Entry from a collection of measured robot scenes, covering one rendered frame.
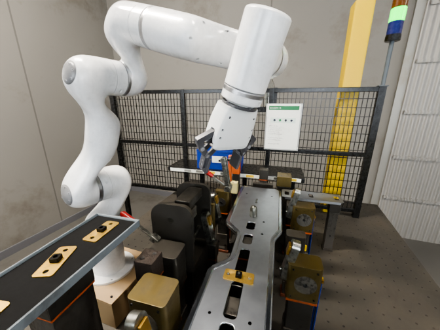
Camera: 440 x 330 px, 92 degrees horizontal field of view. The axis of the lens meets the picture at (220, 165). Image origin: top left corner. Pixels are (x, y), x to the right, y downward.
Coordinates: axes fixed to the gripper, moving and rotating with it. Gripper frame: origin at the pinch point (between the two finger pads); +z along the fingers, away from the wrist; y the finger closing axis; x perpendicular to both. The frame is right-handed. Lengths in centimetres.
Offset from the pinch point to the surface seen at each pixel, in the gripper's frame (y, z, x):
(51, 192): 44, 170, -209
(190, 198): 0.6, 17.1, -7.5
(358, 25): -109, -53, -44
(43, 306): 34.9, 18.0, 8.4
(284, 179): -69, 30, -19
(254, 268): -11.9, 27.9, 15.0
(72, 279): 30.9, 18.4, 5.1
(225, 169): -30.6, 24.5, -28.5
